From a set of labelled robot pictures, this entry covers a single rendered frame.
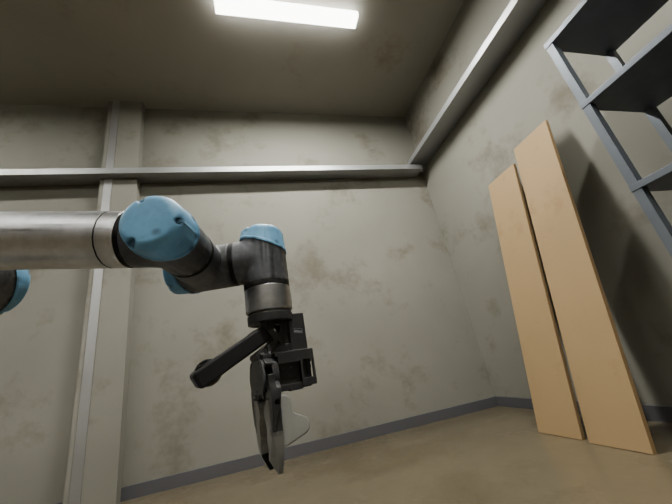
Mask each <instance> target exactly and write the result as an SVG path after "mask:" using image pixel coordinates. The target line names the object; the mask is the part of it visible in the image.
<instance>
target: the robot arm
mask: <svg viewBox="0 0 672 504"><path fill-rule="evenodd" d="M106 268H162V269H163V277H164V281H165V283H166V285H167V286H168V288H169V290H170V291H171V292H173V293H175V294H188V293H190V294H197V293H200V292H203V291H210V290H216V289H222V288H229V287H235V286H240V285H244V295H245V310H246V315H247V316H248V318H247V321H248V327H250V328H258V329H256V330H254V331H253V332H251V333H250V334H248V335H247V336H245V337H244V338H242V339H241V340H239V341H238V342H236V343H235V344H233V345H232V346H230V347H229V348H227V349H226V350H224V351H223V352H222V353H220V354H219V355H217V356H216V357H214V358H213V359H205V360H203V361H201V362H200V363H199V364H198V365H197V366H196V368H195V369H194V371H193V372H192V373H191V374H190V379H191V381H192V383H193V384H194V386H195V387H196V388H200V389H202V388H205V387H210V386H213V385H214V384H216V383H217V382H218V381H219V379H220V378H221V376H222V375H223V374H224V373H225V372H227V371H228V370H230V369H231V368H232V367H234V366H235V365H236V364H238V363H239V362H241V361H242V360H243V359H245V358H246V357H247V356H249V355H250V354H252V353H253V352H254V351H256V350H257V349H258V348H260V347H261V346H263V345H264V344H265V343H266V345H264V346H263V347H262V348H261V349H259V350H258V351H257V352H255V353H254V354H253V355H251V356H250V361H251V362H252V363H251V364H250V386H251V400H252V410H253V418H254V425H255V428H256V436H257V441H258V446H259V451H260V455H261V458H262V460H263V461H264V463H265V465H266V466H267V468H268V469H269V470H272V469H273V467H274V469H275V470H276V472H277V473H278V475H279V474H282V473H283V468H284V448H285V447H287V446H288V445H290V444H291V443H293V442H294V441H296V440H297V439H299V438H300V437H302V436H303V435H305V434H306V433H307V432H308V431H309V429H310V421H309V419H308V417H307V416H305V415H301V414H298V413H295V412H294V410H293V406H292V401H291V399H290V397H289V396H287V395H281V392H283V391H294V390H299V389H303V387H307V386H312V384H316V383H317V377H316V370H315V363H314V356H313V349H312V348H308V347H307V339H306V332H305V324H304V317H303V313H293V314H292V312H291V310H292V309H293V307H292V299H291V291H290V286H289V277H288V269H287V261H286V249H285V245H284V239H283V234H282V232H281V231H280V230H279V229H278V228H277V227H275V226H273V225H269V224H255V225H252V226H251V227H246V228H245V229H243V230H242V232H241V234H240V239H239V242H234V243H228V244H221V245H215V244H214V243H213V242H212V241H211V240H210V238H209V237H208V236H207V235H206V234H205V233H204V231H203V230H202V229H201V228H200V227H199V225H198V223H197V222H196V220H195V219H194V217H193V216H192V215H191V214H190V213H189V212H188V211H186V210H185V209H183V208H182V207H181V206H180V205H179V204H178V203H177V202H175V201H174V200H172V199H170V198H167V197H163V196H149V197H145V199H142V200H140V201H135V202H133V203H132V204H131V205H130V206H128V207H127V208H126V210H125V211H36V212H0V315H1V314H3V313H4V312H8V311H10V310H12V309H13V308H14V307H16V306H17V305H18V304H19V303H20V302H21V301H22V300H23V298H24V297H25V295H26V293H27V291H28V289H29V286H30V280H31V276H30V274H29V270H45V269H106ZM274 329H275V331H276V332H275V331H274ZM310 361H311V363H312V370H313V376H312V374H311V364H310Z"/></svg>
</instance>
